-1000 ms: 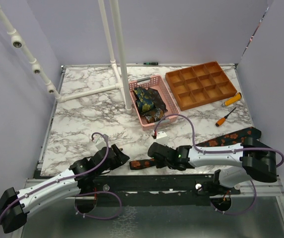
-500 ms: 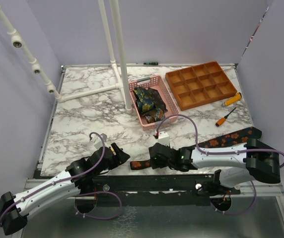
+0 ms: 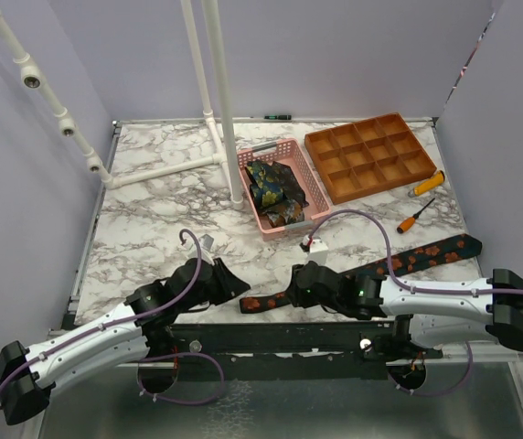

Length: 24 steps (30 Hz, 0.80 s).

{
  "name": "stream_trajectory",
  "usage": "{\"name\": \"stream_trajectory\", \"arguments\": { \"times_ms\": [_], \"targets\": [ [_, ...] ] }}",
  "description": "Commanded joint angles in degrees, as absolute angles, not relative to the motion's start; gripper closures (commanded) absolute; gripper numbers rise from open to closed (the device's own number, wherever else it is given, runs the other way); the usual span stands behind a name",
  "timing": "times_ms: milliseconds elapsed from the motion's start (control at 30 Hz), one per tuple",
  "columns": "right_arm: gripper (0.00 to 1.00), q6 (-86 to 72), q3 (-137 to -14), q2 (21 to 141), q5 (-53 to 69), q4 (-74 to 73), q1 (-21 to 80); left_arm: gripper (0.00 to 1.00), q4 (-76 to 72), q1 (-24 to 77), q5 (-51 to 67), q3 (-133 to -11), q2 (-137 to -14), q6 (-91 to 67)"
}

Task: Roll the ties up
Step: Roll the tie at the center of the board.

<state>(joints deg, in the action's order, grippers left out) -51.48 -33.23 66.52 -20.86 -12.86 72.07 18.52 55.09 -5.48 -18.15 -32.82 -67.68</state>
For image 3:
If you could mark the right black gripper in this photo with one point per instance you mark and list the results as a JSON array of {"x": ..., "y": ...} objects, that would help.
[{"x": 298, "y": 295}]

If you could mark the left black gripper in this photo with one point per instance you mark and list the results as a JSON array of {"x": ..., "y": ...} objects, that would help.
[{"x": 229, "y": 284}]

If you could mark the black orange floral tie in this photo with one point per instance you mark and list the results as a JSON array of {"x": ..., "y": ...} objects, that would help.
[{"x": 453, "y": 249}]

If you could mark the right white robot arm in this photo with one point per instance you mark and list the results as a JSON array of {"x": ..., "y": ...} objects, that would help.
[{"x": 437, "y": 313}]

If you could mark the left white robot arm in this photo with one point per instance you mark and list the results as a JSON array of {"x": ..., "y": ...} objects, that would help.
[{"x": 136, "y": 329}]

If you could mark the dark orange patterned tie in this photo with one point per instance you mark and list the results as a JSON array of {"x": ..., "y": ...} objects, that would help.
[{"x": 290, "y": 211}]

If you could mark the blue yellow floral tie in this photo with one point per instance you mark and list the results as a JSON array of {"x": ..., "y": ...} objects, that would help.
[{"x": 266, "y": 188}]

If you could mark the pink perforated plastic basket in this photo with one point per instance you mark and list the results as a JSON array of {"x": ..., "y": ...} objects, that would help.
[{"x": 287, "y": 152}]

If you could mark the brown compartment tray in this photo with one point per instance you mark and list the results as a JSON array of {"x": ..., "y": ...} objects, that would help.
[{"x": 363, "y": 158}]

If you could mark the orange box cutter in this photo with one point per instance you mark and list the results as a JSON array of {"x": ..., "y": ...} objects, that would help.
[{"x": 428, "y": 185}]

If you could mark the small black green device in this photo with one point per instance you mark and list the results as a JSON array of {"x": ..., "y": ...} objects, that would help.
[{"x": 278, "y": 117}]

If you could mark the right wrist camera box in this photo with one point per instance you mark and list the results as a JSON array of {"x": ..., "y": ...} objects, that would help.
[{"x": 315, "y": 250}]

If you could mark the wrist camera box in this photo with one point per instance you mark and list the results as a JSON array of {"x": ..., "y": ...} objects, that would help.
[
  {"x": 205, "y": 244},
  {"x": 315, "y": 250}
]

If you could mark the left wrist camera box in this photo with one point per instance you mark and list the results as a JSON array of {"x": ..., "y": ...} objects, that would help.
[{"x": 205, "y": 244}]

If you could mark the black metal base rail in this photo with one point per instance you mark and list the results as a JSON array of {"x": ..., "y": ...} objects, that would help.
[{"x": 288, "y": 351}]

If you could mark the orange handle screwdriver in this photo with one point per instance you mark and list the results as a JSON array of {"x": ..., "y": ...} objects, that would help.
[{"x": 410, "y": 221}]

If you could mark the white pvc pipe frame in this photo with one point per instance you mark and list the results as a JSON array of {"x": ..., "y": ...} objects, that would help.
[{"x": 122, "y": 89}]

